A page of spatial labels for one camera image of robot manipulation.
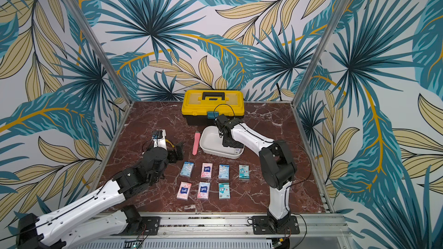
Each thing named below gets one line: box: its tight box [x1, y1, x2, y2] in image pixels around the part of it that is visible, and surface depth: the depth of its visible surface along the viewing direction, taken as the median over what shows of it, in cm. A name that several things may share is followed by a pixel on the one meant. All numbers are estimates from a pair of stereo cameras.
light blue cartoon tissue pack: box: [179, 161, 195, 179], surface depth 90 cm
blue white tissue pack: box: [218, 164, 230, 181], surface depth 89 cm
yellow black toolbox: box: [181, 89, 246, 127], surface depth 99 cm
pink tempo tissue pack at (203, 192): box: [196, 181, 211, 201], surface depth 82 cm
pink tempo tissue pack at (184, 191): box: [176, 181, 193, 201], surface depth 82 cm
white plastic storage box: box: [199, 125, 246, 160], surface depth 96 cm
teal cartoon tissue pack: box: [238, 164, 250, 180], surface depth 89 cm
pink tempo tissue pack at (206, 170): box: [200, 162, 213, 179], surface depth 89 cm
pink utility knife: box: [192, 130, 201, 156], surface depth 100 cm
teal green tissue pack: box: [218, 182, 231, 200], surface depth 83 cm
